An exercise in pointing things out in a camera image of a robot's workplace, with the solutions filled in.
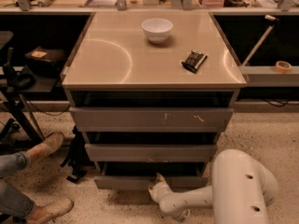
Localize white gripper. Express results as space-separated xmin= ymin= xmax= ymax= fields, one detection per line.
xmin=148 ymin=173 xmax=172 ymax=203

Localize grey bottom drawer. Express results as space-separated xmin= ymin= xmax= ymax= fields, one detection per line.
xmin=94 ymin=161 xmax=208 ymax=190

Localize grey drawer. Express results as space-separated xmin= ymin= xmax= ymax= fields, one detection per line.
xmin=94 ymin=161 xmax=208 ymax=190
xmin=70 ymin=107 xmax=234 ymax=133
xmin=85 ymin=144 xmax=217 ymax=162

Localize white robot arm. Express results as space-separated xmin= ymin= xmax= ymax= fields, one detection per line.
xmin=149 ymin=149 xmax=278 ymax=224

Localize grey middle drawer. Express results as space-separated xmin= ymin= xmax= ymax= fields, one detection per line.
xmin=85 ymin=144 xmax=217 ymax=162

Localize grey drawer cabinet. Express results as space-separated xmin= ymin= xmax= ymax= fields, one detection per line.
xmin=59 ymin=9 xmax=249 ymax=191

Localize grey top drawer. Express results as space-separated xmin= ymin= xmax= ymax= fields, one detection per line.
xmin=70 ymin=107 xmax=234 ymax=133

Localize tan lower shoe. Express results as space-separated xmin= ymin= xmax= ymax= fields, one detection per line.
xmin=26 ymin=197 xmax=74 ymax=224

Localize tan shoe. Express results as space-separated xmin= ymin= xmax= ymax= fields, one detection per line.
xmin=26 ymin=132 xmax=64 ymax=161
xmin=26 ymin=197 xmax=74 ymax=224

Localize tan upper shoe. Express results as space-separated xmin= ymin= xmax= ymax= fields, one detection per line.
xmin=26 ymin=132 xmax=64 ymax=161

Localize black snack packet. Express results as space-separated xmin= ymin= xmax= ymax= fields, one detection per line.
xmin=181 ymin=50 xmax=207 ymax=74

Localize blue jeans lower leg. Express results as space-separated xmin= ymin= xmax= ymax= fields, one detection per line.
xmin=0 ymin=179 xmax=36 ymax=218

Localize blue jeans leg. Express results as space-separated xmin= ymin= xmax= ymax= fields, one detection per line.
xmin=0 ymin=151 xmax=31 ymax=177
xmin=0 ymin=179 xmax=36 ymax=218

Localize blue jeans upper leg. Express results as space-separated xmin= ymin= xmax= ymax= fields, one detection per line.
xmin=0 ymin=151 xmax=31 ymax=177

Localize white ceramic bowl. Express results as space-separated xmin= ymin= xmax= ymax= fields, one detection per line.
xmin=141 ymin=18 xmax=173 ymax=44

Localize black bag with label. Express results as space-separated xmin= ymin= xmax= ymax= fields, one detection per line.
xmin=25 ymin=47 xmax=67 ymax=78

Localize black headphones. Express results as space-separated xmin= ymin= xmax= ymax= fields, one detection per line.
xmin=3 ymin=63 xmax=36 ymax=90

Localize tan tape roll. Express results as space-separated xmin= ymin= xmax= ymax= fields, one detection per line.
xmin=275 ymin=61 xmax=292 ymax=74

